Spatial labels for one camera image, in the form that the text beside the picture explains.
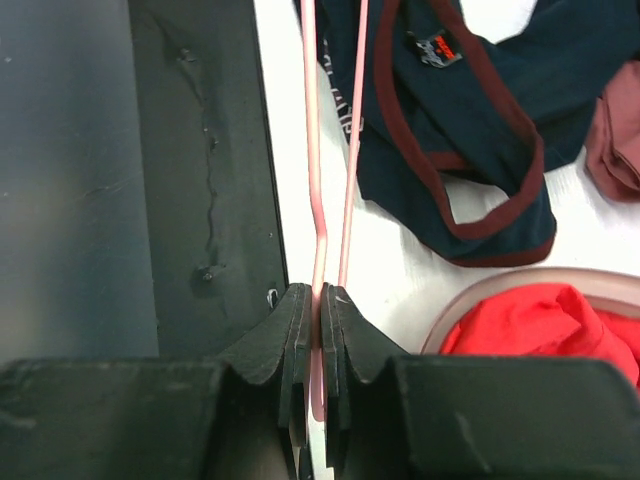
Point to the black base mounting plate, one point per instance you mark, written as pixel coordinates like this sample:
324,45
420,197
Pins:
218,262

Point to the pink wire hanger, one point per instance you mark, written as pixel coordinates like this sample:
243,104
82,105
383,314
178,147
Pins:
309,38

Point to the navy maroon-trimmed tank top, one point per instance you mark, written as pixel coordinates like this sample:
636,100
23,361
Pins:
458,132

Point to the red garment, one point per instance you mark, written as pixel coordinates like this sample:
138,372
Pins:
547,319

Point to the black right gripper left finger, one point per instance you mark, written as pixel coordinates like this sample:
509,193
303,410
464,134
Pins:
276,353

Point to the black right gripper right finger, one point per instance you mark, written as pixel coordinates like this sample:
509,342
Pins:
358,392

